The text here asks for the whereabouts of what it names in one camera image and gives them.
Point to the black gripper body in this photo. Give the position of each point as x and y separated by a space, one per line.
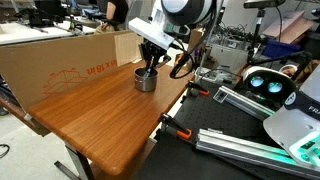
150 51

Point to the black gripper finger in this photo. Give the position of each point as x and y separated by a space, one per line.
161 62
146 68

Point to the small steel pot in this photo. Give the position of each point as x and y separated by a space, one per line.
145 84

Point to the orange and white box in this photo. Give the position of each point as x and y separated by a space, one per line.
181 58

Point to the black orange bar clamp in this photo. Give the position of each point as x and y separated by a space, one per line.
173 126
196 88

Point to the open brown cardboard box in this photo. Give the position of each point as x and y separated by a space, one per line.
199 40

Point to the slanted grey metal pole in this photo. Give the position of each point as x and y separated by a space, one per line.
206 53

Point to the person in black shirt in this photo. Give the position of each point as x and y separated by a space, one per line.
116 13

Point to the white equipment box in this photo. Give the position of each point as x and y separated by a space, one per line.
228 56

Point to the black perforated base board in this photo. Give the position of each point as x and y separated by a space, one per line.
216 116

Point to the large brown cardboard sheet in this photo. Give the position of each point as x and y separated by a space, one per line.
40 63

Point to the blue plastic bin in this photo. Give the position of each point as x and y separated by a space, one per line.
276 48

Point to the grey metal table leg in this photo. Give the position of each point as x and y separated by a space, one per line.
80 163

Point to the white background work table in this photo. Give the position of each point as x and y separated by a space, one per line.
23 33

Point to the flat pinkish cardboard box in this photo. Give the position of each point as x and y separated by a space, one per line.
288 23

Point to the low brown wooden table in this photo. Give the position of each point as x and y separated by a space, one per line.
20 116

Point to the aluminium extrusion rail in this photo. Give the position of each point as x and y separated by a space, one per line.
246 105
240 146

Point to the black camera on stand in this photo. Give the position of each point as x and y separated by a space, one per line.
258 20

